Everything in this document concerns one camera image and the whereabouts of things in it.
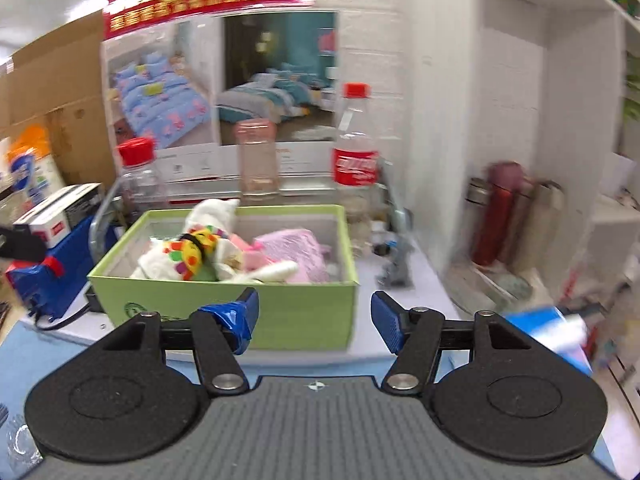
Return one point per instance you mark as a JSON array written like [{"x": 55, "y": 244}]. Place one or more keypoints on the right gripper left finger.
[{"x": 220, "y": 332}]

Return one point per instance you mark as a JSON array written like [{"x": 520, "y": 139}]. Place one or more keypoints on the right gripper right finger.
[{"x": 413, "y": 336}]

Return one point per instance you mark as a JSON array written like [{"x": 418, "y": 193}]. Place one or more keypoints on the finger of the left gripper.
[{"x": 18, "y": 245}]

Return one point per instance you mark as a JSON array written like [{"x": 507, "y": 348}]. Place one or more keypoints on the pink white socks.
[{"x": 236, "y": 261}]

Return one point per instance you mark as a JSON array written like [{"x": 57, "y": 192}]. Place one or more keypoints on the pink wet wipes pack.
[{"x": 299, "y": 246}]

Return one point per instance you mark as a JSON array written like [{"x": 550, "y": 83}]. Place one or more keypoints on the white red small carton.
[{"x": 56, "y": 217}]

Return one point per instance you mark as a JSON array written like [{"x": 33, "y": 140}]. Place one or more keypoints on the blue power supply box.
[{"x": 49, "y": 288}]

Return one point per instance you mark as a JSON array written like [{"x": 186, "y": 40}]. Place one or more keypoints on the grey metal clamp stand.
[{"x": 396, "y": 271}]

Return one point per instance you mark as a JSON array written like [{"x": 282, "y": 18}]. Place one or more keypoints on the green cardboard box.
[{"x": 314, "y": 317}]

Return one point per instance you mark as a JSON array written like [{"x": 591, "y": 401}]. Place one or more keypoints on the blue table mat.
[{"x": 27, "y": 356}]

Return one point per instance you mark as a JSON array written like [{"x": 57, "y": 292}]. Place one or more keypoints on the red thermos bottle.
[{"x": 505, "y": 180}]

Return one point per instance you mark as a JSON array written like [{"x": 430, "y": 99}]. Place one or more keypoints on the red lid clear jar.
[{"x": 143, "y": 187}]

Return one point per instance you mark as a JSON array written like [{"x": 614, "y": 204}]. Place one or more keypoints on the blue tissue pack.
[{"x": 563, "y": 334}]

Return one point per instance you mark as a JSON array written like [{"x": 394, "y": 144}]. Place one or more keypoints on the beige thermos bottle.
[{"x": 539, "y": 227}]

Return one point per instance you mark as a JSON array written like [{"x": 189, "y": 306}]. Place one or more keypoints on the cardboard backing panel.
[{"x": 56, "y": 83}]

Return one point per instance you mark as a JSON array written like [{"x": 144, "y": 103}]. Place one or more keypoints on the cola bottle red label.
[{"x": 355, "y": 164}]

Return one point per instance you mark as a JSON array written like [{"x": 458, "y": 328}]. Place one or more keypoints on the pink glass jar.
[{"x": 258, "y": 158}]

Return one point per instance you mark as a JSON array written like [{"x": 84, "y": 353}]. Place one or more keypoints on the clear textured glass jug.
[{"x": 21, "y": 451}]

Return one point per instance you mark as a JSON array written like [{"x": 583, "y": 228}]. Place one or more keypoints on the bedroom poster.
[{"x": 188, "y": 84}]

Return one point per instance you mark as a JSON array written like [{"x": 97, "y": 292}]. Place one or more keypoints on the white shelf unit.
[{"x": 549, "y": 90}]

